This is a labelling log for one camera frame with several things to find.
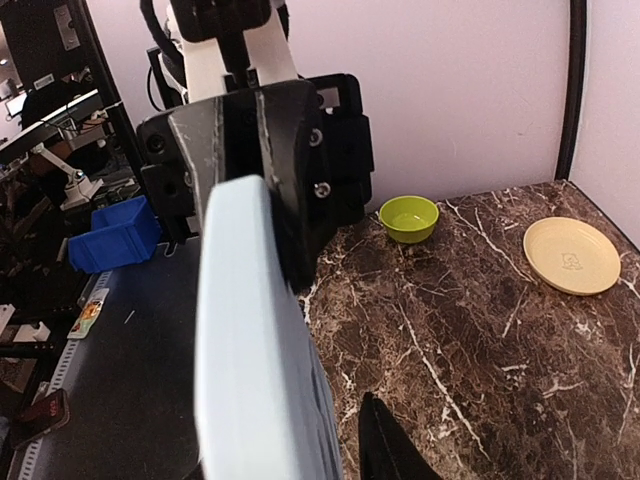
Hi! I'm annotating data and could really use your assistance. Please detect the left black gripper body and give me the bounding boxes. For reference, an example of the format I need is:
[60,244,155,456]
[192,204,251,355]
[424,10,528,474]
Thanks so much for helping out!
[137,74,374,240]

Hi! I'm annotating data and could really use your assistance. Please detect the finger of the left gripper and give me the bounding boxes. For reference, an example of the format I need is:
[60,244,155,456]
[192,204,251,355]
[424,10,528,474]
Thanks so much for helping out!
[168,97,225,235]
[222,80,319,293]

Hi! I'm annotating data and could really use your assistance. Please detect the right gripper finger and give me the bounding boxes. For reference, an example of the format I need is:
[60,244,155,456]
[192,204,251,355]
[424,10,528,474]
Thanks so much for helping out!
[358,392,440,480]

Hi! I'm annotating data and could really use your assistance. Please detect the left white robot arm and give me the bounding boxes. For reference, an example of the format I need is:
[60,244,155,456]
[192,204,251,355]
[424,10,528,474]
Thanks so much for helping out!
[137,1,374,292]

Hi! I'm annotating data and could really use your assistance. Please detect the blue plastic bin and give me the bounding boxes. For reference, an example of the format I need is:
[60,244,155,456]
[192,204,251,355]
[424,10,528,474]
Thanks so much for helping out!
[68,196,162,274]

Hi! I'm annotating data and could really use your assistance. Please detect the beige round plate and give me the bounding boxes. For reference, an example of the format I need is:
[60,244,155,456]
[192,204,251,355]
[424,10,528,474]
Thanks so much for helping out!
[522,217,621,296]

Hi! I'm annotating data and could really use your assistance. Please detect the right black frame post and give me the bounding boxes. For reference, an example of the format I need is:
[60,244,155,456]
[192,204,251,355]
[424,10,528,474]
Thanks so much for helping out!
[554,0,588,180]

